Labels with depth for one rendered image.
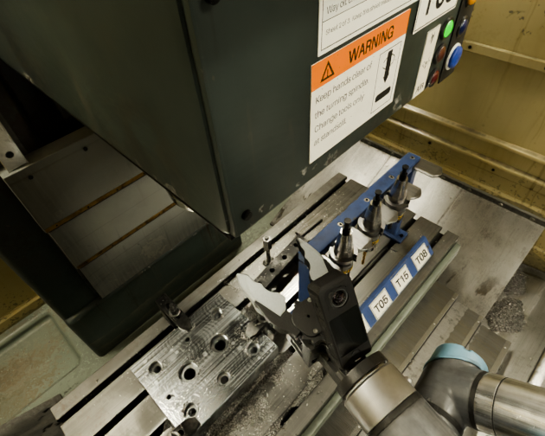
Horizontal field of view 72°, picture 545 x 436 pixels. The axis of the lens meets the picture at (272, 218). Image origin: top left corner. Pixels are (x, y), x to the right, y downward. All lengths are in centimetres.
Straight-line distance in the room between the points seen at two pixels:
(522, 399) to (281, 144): 41
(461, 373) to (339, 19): 46
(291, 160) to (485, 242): 126
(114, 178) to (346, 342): 77
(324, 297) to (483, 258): 118
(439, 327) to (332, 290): 99
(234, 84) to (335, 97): 13
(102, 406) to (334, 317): 82
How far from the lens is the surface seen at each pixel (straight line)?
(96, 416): 115
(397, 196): 96
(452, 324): 141
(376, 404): 46
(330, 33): 34
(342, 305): 43
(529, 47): 136
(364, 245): 88
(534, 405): 56
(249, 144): 31
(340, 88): 39
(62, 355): 166
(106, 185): 105
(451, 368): 60
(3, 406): 169
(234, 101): 28
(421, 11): 48
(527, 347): 154
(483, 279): 153
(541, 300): 168
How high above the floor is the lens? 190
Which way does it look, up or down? 48 degrees down
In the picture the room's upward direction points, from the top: 5 degrees counter-clockwise
